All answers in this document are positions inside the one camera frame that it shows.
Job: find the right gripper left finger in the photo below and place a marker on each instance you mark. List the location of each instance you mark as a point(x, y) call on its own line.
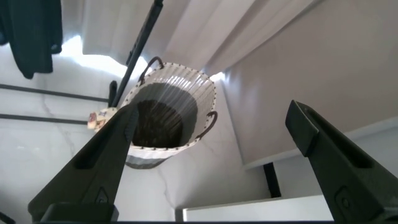
point(93, 177)

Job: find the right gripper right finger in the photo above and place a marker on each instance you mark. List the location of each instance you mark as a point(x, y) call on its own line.
point(360, 193)

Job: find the cream printed garment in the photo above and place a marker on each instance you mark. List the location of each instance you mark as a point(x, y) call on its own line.
point(101, 118)

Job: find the black garment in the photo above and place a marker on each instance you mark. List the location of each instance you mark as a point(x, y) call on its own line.
point(31, 37)

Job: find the white laundry basket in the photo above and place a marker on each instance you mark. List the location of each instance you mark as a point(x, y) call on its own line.
point(192, 81)

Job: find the black clothes rack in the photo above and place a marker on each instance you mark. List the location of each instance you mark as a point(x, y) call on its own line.
point(140, 43)

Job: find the white curtain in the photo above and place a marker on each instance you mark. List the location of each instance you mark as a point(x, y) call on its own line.
point(109, 25)

